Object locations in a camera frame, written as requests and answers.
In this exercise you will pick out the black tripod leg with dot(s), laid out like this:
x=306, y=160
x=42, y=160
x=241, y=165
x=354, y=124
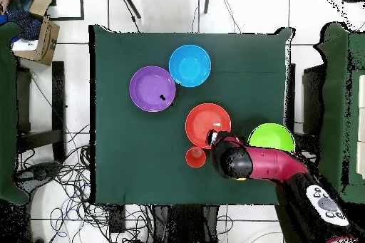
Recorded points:
x=130, y=3
x=207, y=0

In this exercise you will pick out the large orange bowl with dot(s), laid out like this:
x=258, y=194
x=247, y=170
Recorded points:
x=199, y=120

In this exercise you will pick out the blue cloth bundle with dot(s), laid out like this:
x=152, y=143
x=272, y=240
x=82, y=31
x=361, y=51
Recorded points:
x=22, y=23

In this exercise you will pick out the purple bowl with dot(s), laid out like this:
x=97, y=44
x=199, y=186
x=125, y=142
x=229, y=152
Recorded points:
x=148, y=86

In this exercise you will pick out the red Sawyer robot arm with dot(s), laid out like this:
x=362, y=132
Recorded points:
x=271, y=166

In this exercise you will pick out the large blue bowl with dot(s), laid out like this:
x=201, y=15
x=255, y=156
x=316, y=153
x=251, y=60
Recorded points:
x=189, y=65

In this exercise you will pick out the orange cup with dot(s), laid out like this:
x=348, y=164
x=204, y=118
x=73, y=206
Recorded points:
x=195, y=159

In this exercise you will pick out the green bowl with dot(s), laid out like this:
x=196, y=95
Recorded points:
x=271, y=136

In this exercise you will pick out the white board black frame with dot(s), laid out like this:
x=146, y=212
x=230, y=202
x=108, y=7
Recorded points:
x=68, y=3

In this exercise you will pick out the dark grey stand base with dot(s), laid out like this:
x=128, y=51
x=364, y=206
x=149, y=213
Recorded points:
x=37, y=173

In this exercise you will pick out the white packet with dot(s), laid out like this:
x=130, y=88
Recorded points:
x=25, y=46

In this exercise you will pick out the cardboard box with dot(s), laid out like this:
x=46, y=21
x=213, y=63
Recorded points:
x=48, y=43

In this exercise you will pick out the black power strip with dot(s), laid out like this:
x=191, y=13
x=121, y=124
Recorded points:
x=117, y=218

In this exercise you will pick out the black chair frame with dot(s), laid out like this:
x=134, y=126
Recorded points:
x=312, y=89
x=58, y=97

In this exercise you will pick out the green covered side table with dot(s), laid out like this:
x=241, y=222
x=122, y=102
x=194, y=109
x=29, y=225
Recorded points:
x=7, y=112
x=342, y=83

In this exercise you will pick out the dark green tablecloth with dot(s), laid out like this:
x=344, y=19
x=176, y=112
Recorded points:
x=119, y=55

